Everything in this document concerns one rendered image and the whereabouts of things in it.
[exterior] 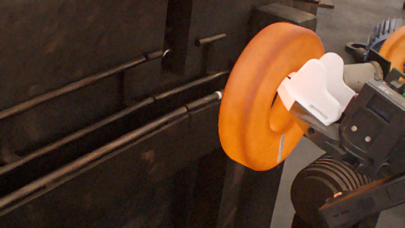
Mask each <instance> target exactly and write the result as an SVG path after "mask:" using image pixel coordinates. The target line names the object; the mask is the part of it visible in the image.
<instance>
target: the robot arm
mask: <svg viewBox="0 0 405 228"><path fill-rule="evenodd" d="M343 66H344V63H343V61H342V58H341V57H339V56H338V55H337V54H335V53H327V54H325V55H323V56H322V57H321V58H320V59H319V60H310V61H308V62H307V63H306V64H305V65H304V66H303V67H302V68H301V69H300V70H299V71H298V72H297V73H291V74H290V75H288V76H287V77H286V78H285V79H284V80H283V82H282V83H281V84H280V86H279V88H278V89H277V91H278V94H279V96H280V98H281V100H282V102H283V104H284V105H285V106H286V107H287V109H288V111H289V115H290V116H291V117H292V119H293V121H295V122H296V124H297V125H298V126H299V127H300V129H301V130H302V132H303V133H304V134H305V135H306V136H307V137H308V138H309V139H310V140H311V141H312V142H313V143H314V144H316V145H317V146H318V147H319V148H321V149H322V150H323V151H325V152H327V153H328V154H329V155H331V156H332V157H333V158H335V159H336V160H337V162H341V164H343V165H345V166H346V167H348V168H350V169H352V170H353V171H355V172H357V173H359V174H360V175H361V174H362V175H366V176H368V177H369V178H371V179H372V178H373V179H374V180H376V181H373V182H371V183H368V184H365V185H363V186H362V187H359V188H357V189H353V190H352V191H350V189H346V190H344V191H341V192H336V193H334V195H333V196H332V197H330V198H328V199H327V200H325V204H324V205H323V206H322V207H321V208H319V209H318V212H319V214H320V217H321V219H322V220H323V222H324V224H325V226H326V228H345V227H349V226H351V225H354V224H355V223H356V222H357V221H359V220H361V219H363V218H365V217H369V216H371V215H374V213H378V212H381V211H384V210H387V209H389V208H392V207H395V206H396V205H400V204H402V203H405V93H403V94H402V96H401V94H399V93H398V92H399V90H400V88H401V87H402V86H403V85H402V84H401V83H400V82H399V81H398V80H399V79H400V77H401V78H403V79H404V80H405V75H404V74H403V73H402V72H400V70H398V69H397V68H396V67H393V68H392V70H391V71H390V73H389V75H388V76H387V78H386V79H385V80H384V81H383V80H379V79H378V78H376V77H373V78H372V79H370V80H368V81H367V82H365V84H364V85H363V87H362V88H361V90H360V92H359V93H357V94H356V93H355V92H354V91H353V90H351V89H350V88H349V87H348V86H346V85H345V83H344V82H343V80H342V75H343ZM334 123H335V124H340V125H339V126H338V127H337V126H336V125H335V124H334Z"/></svg>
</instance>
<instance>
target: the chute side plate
mask: <svg viewBox="0 0 405 228"><path fill-rule="evenodd" d="M220 106H221V100H218V101H217V102H215V103H212V104H209V105H207V106H205V107H202V108H200V109H197V110H195V111H193V112H191V113H189V114H188V115H184V116H182V117H180V118H178V120H176V121H174V122H172V123H169V124H167V125H165V126H163V127H160V129H158V130H156V131H154V132H152V133H150V134H148V135H146V136H144V137H143V138H141V139H139V140H137V141H135V142H133V143H131V144H129V145H127V146H125V147H123V148H122V149H119V150H118V151H116V152H114V153H112V154H110V155H108V156H106V157H104V158H103V159H102V160H99V161H97V162H95V163H93V164H92V165H89V166H88V167H85V168H83V169H81V170H80V171H78V172H77V173H75V174H73V175H70V176H68V177H66V178H65V179H63V180H61V181H59V182H57V183H55V184H54V185H52V186H50V187H48V188H47V189H44V190H42V191H40V192H39V193H36V194H34V195H32V196H30V197H28V198H26V199H25V200H23V201H21V202H19V203H18V204H16V205H14V206H12V207H10V208H8V209H6V210H4V211H2V212H0V228H84V227H85V226H87V225H89V224H91V223H92V222H94V221H95V220H97V219H99V218H100V217H102V216H103V215H106V214H107V213H109V212H111V211H112V210H113V209H114V208H116V207H118V206H120V205H122V204H123V203H125V202H126V201H128V200H130V199H132V198H134V197H135V196H136V195H137V194H139V193H141V192H143V191H145V190H146V189H148V188H149V187H151V186H153V185H154V184H155V183H157V182H159V181H161V180H163V179H164V178H166V177H168V176H169V175H171V174H172V173H174V172H175V171H177V170H178V169H181V168H182V167H184V166H186V165H187V164H188V163H190V162H193V161H194V160H196V159H199V158H201V157H203V156H205V154H207V153H210V152H212V151H214V150H216V149H218V148H220V147H222V145H221V142H220V135H219V126H218V124H219V114H220Z"/></svg>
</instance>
